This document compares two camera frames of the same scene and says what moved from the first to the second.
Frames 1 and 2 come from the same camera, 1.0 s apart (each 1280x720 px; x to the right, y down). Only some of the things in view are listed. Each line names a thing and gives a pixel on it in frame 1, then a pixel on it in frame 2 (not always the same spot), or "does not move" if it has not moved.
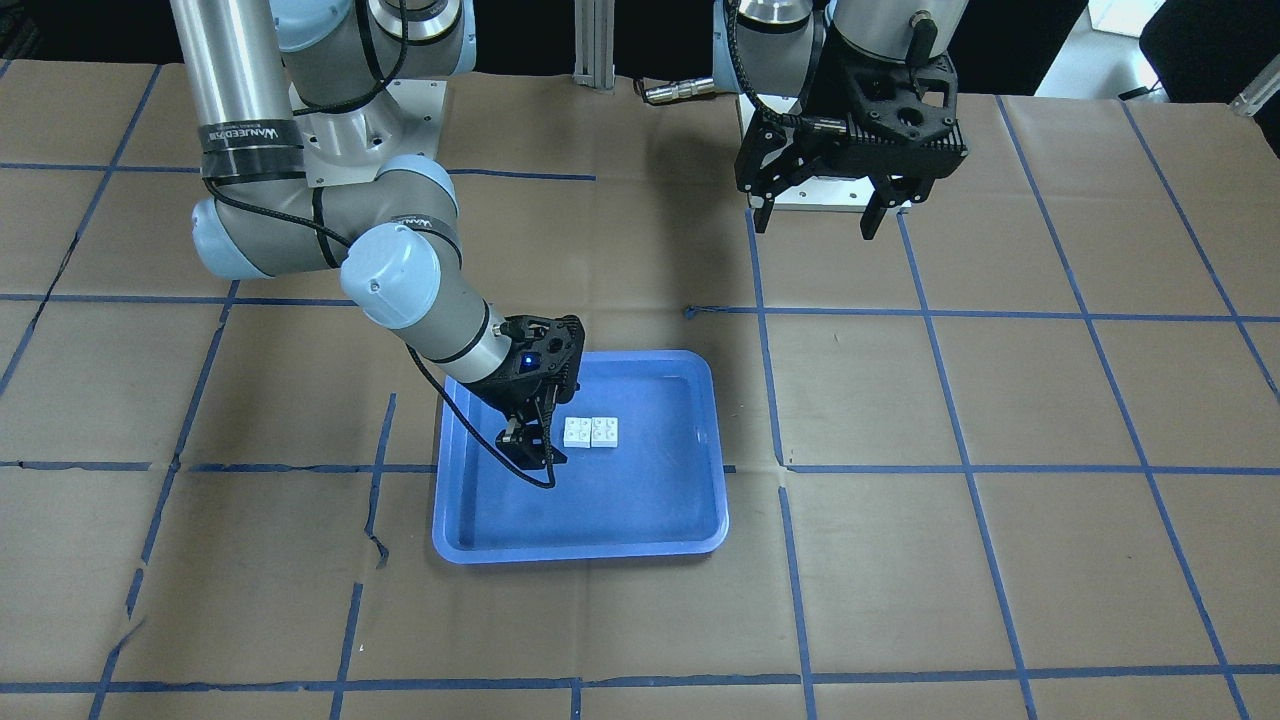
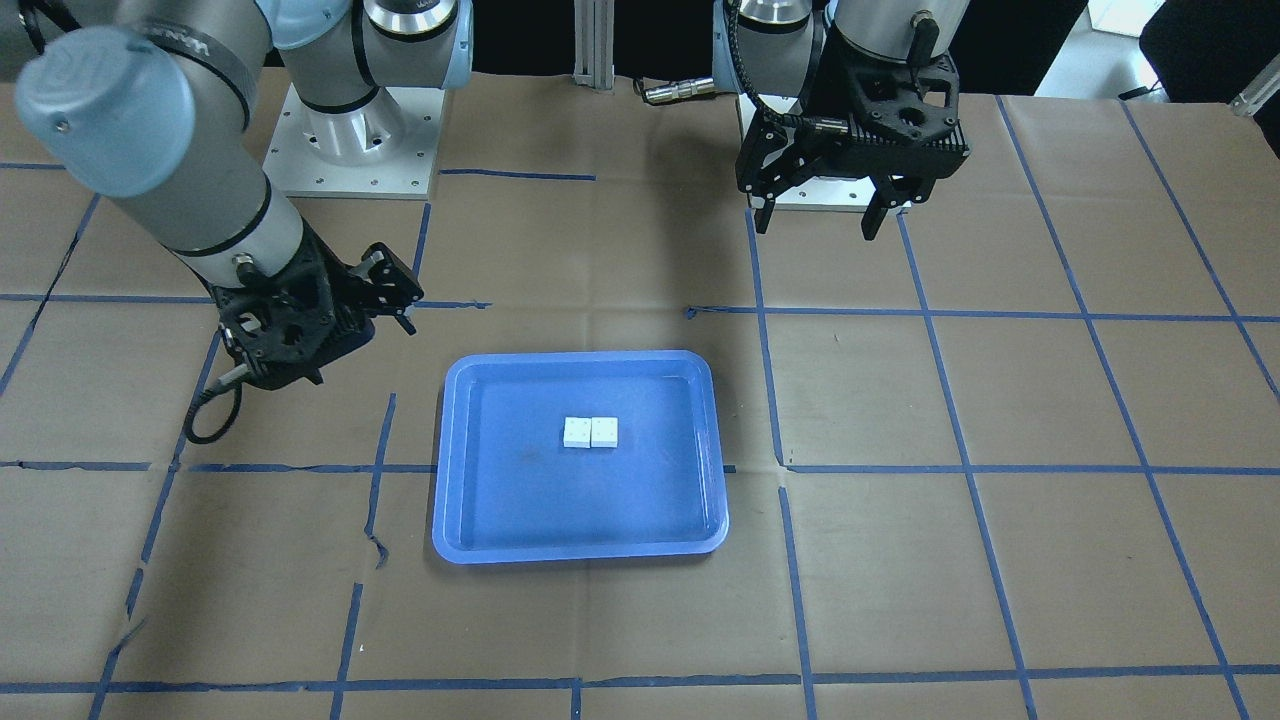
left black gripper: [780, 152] does not move
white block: [604, 432] does not move
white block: [577, 432] does not move
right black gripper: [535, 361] to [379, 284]
